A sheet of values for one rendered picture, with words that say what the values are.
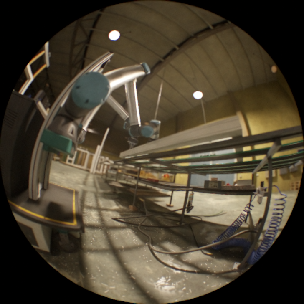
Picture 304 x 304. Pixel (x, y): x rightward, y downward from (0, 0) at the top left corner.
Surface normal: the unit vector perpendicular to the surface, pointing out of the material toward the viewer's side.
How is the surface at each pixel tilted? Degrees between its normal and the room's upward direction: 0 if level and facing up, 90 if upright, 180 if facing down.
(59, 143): 90
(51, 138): 90
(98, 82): 95
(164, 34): 180
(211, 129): 90
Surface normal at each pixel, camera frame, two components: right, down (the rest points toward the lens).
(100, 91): 0.85, 0.09
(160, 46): -0.16, 0.95
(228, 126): -0.79, -0.29
